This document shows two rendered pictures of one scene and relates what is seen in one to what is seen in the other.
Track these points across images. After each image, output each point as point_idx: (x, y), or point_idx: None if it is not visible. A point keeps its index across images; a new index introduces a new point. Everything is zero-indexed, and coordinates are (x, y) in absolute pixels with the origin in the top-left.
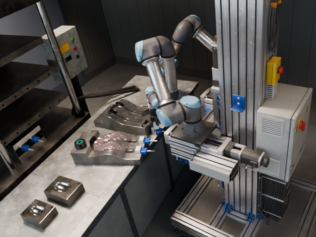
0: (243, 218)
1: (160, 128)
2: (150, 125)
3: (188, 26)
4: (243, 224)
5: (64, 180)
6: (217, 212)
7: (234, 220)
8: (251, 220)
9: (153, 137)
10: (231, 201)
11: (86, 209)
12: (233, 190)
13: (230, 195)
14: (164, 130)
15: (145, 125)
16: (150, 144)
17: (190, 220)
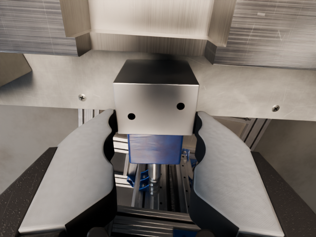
0: (129, 171)
1: (174, 150)
2: (15, 185)
3: None
4: (123, 169)
5: None
6: (125, 141)
7: (123, 160)
8: (128, 181)
9: (94, 83)
10: (137, 170)
11: None
12: (134, 195)
13: (136, 179)
14: (154, 176)
15: (29, 2)
16: (7, 99)
17: (90, 109)
